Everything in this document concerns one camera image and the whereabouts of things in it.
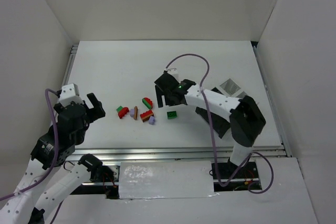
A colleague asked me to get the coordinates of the red brown lego brick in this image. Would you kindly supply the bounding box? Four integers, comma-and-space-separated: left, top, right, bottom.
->
140, 110, 154, 122

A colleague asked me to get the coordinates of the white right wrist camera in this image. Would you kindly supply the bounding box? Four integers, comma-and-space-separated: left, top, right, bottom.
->
165, 68, 179, 81

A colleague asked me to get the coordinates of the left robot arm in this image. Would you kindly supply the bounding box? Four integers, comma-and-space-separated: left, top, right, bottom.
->
1, 89, 106, 223

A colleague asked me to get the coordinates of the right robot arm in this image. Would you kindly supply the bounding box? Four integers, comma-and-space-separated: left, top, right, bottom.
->
154, 71, 266, 166

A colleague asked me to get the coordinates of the red curved lego with green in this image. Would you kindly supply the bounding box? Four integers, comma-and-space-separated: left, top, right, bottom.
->
117, 106, 129, 119

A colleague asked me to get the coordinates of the aluminium front rail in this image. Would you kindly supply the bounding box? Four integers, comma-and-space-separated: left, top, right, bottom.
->
67, 146, 287, 162

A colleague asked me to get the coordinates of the red green half-round lego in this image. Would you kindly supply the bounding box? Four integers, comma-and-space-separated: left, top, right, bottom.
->
142, 97, 153, 110

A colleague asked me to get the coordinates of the lavender lego near plate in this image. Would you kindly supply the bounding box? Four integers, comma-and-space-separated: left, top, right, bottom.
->
129, 109, 135, 118

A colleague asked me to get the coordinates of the white taped cover sheet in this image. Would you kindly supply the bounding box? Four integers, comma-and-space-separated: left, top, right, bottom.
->
119, 161, 215, 199

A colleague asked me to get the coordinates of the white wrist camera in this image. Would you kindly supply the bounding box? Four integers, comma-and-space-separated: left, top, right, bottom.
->
59, 83, 83, 107
165, 68, 179, 81

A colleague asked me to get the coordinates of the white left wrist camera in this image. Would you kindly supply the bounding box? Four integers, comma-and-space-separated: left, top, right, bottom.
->
59, 83, 83, 107

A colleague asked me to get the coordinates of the brown flat lego plate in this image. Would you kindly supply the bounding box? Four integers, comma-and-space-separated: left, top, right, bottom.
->
133, 106, 138, 120

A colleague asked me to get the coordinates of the black compartment container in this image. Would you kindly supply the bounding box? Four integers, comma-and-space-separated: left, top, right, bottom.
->
195, 106, 232, 140

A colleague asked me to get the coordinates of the green square lego brick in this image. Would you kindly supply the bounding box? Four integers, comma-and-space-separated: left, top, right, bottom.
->
167, 111, 177, 120

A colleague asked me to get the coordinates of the aluminium right rail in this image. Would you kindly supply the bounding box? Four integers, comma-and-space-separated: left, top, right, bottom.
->
250, 41, 293, 157

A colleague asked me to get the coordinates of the lavender lego brick front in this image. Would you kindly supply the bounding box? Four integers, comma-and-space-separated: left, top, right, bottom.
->
149, 116, 156, 125

